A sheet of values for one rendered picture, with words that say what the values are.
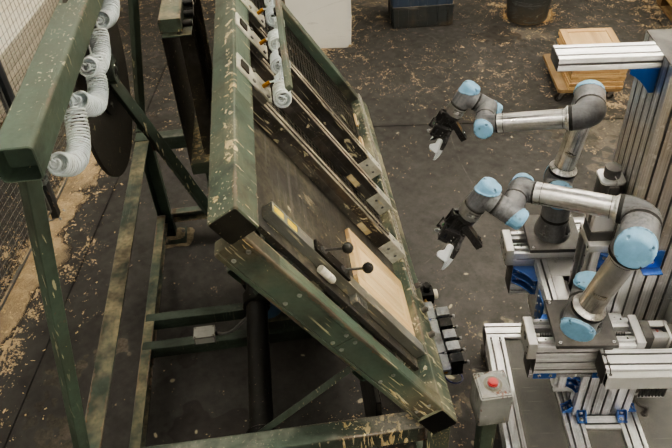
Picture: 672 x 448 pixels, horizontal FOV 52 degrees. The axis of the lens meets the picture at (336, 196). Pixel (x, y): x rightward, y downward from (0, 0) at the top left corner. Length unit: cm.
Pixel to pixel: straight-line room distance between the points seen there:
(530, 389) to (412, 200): 175
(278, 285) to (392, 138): 348
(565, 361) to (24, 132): 204
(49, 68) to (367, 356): 128
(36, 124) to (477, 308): 291
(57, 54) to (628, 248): 173
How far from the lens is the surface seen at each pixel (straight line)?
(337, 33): 660
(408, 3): 687
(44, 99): 192
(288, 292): 203
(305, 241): 224
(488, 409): 269
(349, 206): 284
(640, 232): 222
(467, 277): 429
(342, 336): 221
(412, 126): 552
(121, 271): 344
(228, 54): 252
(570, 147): 295
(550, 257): 312
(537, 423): 348
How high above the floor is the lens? 309
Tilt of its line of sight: 40 degrees down
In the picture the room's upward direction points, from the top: 4 degrees counter-clockwise
